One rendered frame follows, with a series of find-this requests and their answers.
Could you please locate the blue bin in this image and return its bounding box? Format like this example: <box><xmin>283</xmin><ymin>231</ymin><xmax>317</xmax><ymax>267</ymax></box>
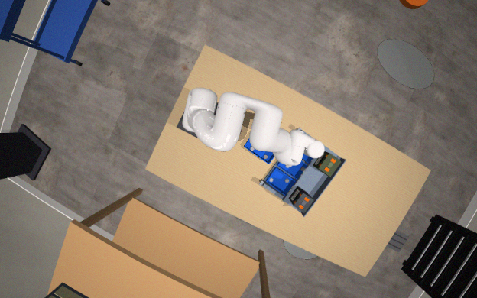
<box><xmin>302</xmin><ymin>154</ymin><xmax>312</xmax><ymax>163</ymax></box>
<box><xmin>277</xmin><ymin>161</ymin><xmax>307</xmax><ymax>180</ymax></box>
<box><xmin>245</xmin><ymin>139</ymin><xmax>274</xmax><ymax>164</ymax></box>
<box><xmin>267</xmin><ymin>167</ymin><xmax>296</xmax><ymax>196</ymax></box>

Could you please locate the black tool case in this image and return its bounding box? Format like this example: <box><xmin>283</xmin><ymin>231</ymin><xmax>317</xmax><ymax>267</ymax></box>
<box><xmin>289</xmin><ymin>187</ymin><xmax>314</xmax><ymax>213</ymax></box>

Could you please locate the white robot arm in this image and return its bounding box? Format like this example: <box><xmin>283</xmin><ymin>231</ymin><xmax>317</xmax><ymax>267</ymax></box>
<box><xmin>183</xmin><ymin>88</ymin><xmax>325</xmax><ymax>167</ymax></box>

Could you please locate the dark green tool case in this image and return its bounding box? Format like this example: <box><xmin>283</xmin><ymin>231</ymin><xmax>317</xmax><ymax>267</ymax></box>
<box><xmin>313</xmin><ymin>151</ymin><xmax>341</xmax><ymax>177</ymax></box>

